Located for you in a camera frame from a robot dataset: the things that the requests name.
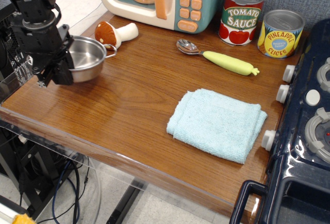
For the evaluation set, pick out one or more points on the white stove knob middle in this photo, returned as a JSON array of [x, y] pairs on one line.
[[282, 93]]

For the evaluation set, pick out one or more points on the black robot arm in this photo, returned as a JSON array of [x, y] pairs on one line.
[[35, 28]]

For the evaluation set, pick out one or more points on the white stove knob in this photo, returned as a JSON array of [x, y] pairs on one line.
[[268, 139], [282, 93], [288, 73]]

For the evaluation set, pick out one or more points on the plush brown mushroom toy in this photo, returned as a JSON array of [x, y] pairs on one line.
[[109, 36]]

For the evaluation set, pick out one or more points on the white stove knob top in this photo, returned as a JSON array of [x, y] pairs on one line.
[[288, 73]]

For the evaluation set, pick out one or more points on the white stove knob bottom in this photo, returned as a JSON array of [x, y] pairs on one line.
[[268, 139]]

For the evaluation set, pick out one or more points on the pineapple slices can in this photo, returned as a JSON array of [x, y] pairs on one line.
[[280, 33]]

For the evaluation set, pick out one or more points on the dark blue toy stove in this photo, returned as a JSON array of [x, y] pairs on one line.
[[297, 185]]

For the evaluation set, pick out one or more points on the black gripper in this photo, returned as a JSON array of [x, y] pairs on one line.
[[49, 49]]

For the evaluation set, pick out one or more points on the spoon with yellow handle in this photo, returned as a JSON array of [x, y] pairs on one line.
[[232, 64]]

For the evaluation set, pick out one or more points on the black table leg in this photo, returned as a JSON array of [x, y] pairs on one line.
[[126, 202]]

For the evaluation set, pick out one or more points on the black desk frame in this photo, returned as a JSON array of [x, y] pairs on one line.
[[35, 171]]

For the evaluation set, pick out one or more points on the stainless steel pot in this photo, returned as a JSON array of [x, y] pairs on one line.
[[88, 56]]

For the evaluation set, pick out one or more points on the clear acrylic barrier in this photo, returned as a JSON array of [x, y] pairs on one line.
[[51, 141]]

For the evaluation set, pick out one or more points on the light blue folded cloth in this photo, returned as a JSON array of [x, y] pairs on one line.
[[217, 124]]

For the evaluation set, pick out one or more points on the tomato sauce can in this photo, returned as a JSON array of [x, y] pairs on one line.
[[239, 20]]

